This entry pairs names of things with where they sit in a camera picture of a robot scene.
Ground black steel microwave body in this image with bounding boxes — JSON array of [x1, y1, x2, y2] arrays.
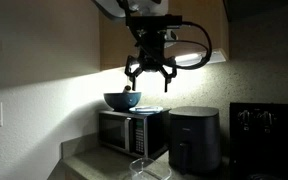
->
[[98, 107, 172, 160]]

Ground clear glass container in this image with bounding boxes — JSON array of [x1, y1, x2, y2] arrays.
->
[[128, 157, 173, 180]]

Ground black air fryer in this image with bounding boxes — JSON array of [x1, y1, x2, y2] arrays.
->
[[168, 105, 222, 176]]

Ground black electric stove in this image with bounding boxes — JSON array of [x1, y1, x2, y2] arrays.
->
[[229, 102, 288, 180]]

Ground black stove knob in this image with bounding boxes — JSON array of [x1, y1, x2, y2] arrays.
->
[[257, 109, 277, 132], [237, 109, 254, 130]]

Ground microwave door with steel handle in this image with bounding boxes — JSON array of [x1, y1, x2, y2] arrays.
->
[[98, 111, 134, 155]]

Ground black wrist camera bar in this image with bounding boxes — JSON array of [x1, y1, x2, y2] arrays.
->
[[126, 14, 184, 29]]

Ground blue bowl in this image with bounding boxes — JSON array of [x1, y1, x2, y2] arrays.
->
[[103, 91, 143, 113]]

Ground light blue plate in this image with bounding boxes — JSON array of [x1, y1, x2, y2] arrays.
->
[[128, 105, 164, 115]]

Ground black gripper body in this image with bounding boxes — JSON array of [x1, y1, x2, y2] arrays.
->
[[130, 26, 178, 73]]

